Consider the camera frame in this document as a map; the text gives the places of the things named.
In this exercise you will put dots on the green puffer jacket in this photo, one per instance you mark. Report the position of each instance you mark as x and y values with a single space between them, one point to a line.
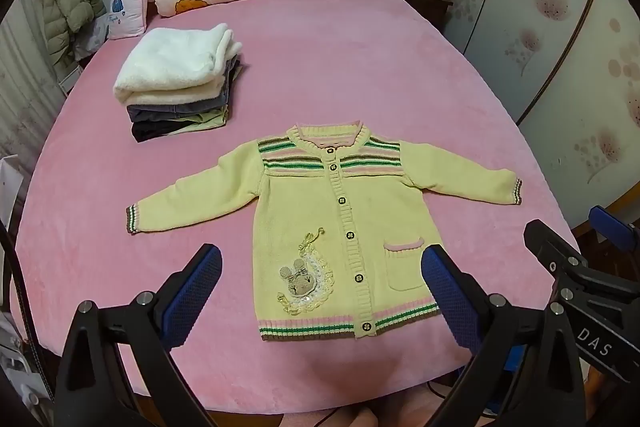
67 12

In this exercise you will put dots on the black folded garment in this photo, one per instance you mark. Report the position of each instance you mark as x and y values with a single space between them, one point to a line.
147 130

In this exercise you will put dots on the white fleece folded garment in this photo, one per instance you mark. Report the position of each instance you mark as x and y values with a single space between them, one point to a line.
175 62

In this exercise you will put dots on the grey folded garment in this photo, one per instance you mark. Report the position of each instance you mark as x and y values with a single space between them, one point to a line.
200 104

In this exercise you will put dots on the wooden nightstand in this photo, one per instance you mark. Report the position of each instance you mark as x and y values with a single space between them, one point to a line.
425 4

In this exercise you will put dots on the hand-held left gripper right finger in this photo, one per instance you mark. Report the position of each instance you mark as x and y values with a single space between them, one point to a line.
447 297

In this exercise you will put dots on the floral wardrobe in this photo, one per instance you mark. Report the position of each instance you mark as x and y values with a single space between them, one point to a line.
550 32

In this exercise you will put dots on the yellow knit striped cardigan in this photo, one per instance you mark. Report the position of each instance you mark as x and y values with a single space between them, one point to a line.
310 227

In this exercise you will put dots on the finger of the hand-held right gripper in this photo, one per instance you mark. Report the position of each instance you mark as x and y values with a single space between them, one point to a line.
547 242
607 227

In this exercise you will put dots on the pink bed blanket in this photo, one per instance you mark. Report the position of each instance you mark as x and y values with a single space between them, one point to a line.
350 72

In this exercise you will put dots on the small pillow with bag print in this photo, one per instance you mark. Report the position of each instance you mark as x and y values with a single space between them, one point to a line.
125 7

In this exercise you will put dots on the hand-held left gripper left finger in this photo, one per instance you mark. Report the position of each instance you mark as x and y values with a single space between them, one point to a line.
195 292

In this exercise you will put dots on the light green folded garment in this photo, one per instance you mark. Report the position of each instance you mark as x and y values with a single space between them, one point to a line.
202 121

